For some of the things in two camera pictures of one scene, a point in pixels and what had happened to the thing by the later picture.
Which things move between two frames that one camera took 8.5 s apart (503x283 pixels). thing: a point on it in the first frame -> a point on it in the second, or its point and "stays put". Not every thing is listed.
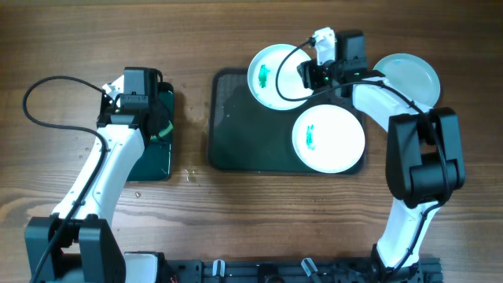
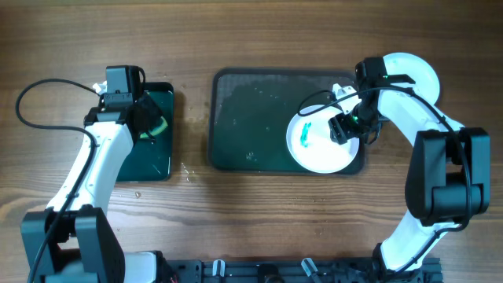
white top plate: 262,73 -> 426,82
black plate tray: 247,137 stays put
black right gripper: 307,75 -> 342,129
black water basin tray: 156,163 stays put
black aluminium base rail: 300,270 stays put
